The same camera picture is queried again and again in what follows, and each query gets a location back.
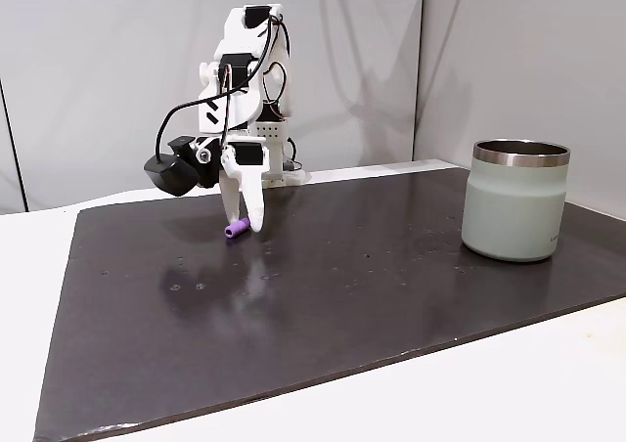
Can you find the black oval camera box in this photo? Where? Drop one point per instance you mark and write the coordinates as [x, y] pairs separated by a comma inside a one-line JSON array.
[[171, 170]]

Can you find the pale green steel-rimmed cup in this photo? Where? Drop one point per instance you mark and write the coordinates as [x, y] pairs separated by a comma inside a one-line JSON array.
[[513, 207]]

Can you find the dark grey table mat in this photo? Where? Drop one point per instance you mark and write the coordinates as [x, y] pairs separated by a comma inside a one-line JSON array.
[[293, 315]]

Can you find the purple pen grip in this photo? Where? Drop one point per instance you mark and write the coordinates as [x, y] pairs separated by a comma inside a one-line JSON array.
[[237, 228]]

